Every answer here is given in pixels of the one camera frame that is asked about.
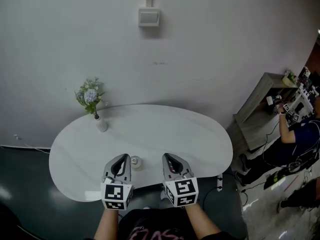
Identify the small potted plant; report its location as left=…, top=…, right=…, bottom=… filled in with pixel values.
left=281, top=69, right=299, bottom=88

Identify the white power strip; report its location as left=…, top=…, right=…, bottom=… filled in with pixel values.
left=216, top=173, right=224, bottom=193

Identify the grey wooden shelf unit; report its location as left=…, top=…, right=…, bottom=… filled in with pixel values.
left=233, top=72, right=302, bottom=153

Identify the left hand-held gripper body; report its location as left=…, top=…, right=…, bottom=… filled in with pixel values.
left=100, top=175, right=135, bottom=211

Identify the person's left forearm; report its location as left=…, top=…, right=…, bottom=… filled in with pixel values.
left=93, top=205, right=126, bottom=240

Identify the blue and white flower bouquet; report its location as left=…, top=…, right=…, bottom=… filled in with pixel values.
left=74, top=76, right=109, bottom=120

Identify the white oval table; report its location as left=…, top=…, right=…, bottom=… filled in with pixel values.
left=48, top=104, right=234, bottom=203

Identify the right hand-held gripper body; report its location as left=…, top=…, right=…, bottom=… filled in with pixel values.
left=162, top=174, right=200, bottom=208

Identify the thin white floor cable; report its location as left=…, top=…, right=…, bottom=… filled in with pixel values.
left=0, top=143, right=51, bottom=155

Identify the person's black printed shirt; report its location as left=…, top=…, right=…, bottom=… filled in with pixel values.
left=84, top=207, right=247, bottom=240

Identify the person's right forearm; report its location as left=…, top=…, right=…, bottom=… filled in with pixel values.
left=184, top=202, right=222, bottom=240

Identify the white ribbed vase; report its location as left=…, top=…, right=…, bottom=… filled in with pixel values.
left=93, top=114, right=109, bottom=133

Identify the black floor cable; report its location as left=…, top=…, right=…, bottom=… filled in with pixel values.
left=202, top=185, right=221, bottom=211

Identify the white wall switch box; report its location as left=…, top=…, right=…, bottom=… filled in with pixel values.
left=138, top=7, right=161, bottom=28

